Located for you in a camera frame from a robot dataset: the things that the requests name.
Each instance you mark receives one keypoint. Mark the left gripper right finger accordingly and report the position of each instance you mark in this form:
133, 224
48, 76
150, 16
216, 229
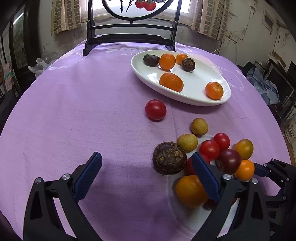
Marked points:
250, 221

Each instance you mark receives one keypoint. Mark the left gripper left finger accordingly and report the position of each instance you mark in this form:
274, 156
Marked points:
42, 221

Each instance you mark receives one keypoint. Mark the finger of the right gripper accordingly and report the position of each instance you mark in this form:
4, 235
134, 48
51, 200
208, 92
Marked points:
279, 172
262, 170

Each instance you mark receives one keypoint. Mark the small orange fruit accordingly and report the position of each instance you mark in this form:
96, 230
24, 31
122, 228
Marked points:
245, 170

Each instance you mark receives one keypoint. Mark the olive-orange tomato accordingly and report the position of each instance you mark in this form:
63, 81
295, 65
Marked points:
245, 148

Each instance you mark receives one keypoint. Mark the dark red plum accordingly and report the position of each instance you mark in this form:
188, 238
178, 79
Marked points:
228, 161
211, 204

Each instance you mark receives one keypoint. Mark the red cherry tomato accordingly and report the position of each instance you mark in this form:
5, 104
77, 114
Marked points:
188, 170
222, 140
210, 149

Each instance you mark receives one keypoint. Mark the yellow-orange round fruit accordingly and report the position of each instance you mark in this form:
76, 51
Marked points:
191, 192

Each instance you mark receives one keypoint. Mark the tan longan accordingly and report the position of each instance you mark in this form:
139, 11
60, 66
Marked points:
188, 142
199, 126

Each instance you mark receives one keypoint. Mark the tan longan front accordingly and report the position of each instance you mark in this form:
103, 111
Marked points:
188, 142

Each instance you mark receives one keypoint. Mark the dark water chestnut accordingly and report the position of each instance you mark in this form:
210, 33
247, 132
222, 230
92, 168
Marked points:
188, 64
151, 60
169, 158

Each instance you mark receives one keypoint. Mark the small mandarin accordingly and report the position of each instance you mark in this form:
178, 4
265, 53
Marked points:
214, 90

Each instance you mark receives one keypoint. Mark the red cherry tomato isolated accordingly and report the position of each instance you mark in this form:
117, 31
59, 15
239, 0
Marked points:
155, 110

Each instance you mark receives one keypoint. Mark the large mandarin orange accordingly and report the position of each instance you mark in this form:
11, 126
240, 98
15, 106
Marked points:
167, 61
171, 81

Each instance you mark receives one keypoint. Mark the small orange kumquat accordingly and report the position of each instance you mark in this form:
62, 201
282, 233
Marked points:
180, 57

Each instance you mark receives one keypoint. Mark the large mandarin orange front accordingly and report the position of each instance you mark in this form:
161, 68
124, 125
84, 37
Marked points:
167, 61

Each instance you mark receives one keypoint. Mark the dark water chestnut front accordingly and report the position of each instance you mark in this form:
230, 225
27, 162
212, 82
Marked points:
151, 60

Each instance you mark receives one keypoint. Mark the dark red plum front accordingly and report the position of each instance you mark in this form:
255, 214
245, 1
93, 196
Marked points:
211, 204

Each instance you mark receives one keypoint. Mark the blue clothes pile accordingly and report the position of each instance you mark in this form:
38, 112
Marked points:
265, 88

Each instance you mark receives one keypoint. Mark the black monitor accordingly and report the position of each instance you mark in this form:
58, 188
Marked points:
279, 77

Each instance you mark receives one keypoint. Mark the white oval plate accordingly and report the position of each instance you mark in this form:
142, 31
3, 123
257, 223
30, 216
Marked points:
193, 92

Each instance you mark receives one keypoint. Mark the purple tablecloth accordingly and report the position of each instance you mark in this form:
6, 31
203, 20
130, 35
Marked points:
95, 103

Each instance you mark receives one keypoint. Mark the white plastic bag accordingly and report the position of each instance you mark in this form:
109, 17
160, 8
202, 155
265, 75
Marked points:
39, 68

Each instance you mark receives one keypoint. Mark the right beige curtain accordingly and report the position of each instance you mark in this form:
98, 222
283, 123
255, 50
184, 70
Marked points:
210, 18

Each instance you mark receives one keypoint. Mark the beige curtain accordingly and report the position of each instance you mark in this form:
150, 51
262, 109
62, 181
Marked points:
210, 18
65, 15

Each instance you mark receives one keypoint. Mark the dark wooden cabinet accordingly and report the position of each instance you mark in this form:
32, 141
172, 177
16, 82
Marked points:
24, 35

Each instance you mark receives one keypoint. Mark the black framed painted screen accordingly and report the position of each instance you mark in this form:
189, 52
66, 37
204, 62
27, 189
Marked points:
131, 22

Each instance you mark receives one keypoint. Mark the left beige curtain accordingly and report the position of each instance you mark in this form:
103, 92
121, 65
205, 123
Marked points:
65, 15

